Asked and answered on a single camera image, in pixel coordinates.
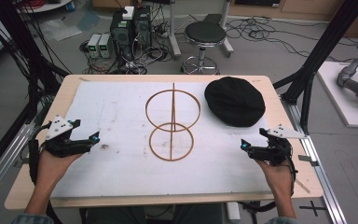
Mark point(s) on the black metal frame post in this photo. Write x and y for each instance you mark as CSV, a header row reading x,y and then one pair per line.
x,y
323,49
21,37

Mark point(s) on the round white table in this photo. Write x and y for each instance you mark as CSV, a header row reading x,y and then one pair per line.
x,y
48,5

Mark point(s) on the white table mat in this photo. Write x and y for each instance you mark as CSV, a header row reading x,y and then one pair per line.
x,y
121,168

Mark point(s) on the black round stool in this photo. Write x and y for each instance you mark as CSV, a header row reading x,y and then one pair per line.
x,y
204,34

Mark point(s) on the white floor board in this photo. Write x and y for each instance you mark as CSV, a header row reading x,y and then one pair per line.
x,y
338,96

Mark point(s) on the grey bench power supply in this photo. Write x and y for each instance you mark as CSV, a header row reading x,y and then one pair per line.
x,y
93,46
105,46

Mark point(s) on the person's left hand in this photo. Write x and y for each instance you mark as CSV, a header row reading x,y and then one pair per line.
x,y
54,169

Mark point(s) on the person's right hand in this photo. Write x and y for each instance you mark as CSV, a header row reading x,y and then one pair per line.
x,y
276,177

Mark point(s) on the black computer tower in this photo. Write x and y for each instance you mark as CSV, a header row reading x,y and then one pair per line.
x,y
121,35
143,26

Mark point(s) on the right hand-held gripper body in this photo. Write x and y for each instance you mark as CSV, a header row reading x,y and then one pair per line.
x,y
278,146

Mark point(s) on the white box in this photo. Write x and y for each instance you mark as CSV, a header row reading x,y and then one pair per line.
x,y
128,12

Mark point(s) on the black hat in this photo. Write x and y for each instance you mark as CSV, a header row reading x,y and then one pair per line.
x,y
234,101

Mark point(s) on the grey desk leg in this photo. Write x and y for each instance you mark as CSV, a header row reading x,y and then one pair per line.
x,y
227,28
174,31

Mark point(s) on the clear plastic sheet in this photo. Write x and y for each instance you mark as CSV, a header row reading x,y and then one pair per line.
x,y
60,29

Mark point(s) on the aluminium rail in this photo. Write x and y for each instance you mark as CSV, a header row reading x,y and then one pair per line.
x,y
0,174
320,174

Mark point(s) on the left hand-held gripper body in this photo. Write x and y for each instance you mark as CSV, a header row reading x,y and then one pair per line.
x,y
59,127

